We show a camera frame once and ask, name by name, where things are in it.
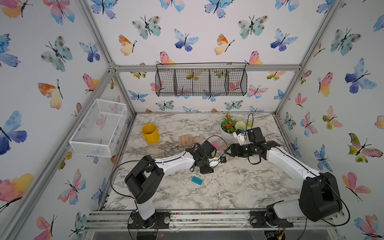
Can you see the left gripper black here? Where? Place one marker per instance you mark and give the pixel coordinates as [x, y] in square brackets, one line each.
[207, 170]

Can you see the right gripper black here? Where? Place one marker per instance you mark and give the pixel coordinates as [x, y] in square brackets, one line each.
[234, 146]

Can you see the blue building block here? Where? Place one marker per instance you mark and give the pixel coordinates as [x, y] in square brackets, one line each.
[223, 160]

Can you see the pink building block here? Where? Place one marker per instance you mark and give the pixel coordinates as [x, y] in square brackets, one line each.
[216, 145]

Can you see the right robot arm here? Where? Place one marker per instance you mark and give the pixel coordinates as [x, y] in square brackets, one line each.
[319, 197]

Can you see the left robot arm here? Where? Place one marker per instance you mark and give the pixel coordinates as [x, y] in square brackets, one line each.
[145, 178]

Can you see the teal building block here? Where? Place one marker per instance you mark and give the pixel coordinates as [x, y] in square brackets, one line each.
[197, 180]

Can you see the white pot artificial flowers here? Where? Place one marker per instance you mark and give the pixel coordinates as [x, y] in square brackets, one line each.
[229, 125]

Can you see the beige plastic slotted scoop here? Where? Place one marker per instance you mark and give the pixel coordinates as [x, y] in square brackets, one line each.
[187, 141]

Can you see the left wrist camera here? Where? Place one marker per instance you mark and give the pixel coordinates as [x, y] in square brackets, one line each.
[214, 163]

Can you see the black wire wall basket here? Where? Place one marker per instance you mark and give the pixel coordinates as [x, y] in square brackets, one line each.
[199, 80]

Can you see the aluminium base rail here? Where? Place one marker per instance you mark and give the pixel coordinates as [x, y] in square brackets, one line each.
[196, 220]

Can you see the white mesh wall basket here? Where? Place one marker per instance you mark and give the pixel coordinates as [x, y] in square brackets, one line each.
[99, 130]

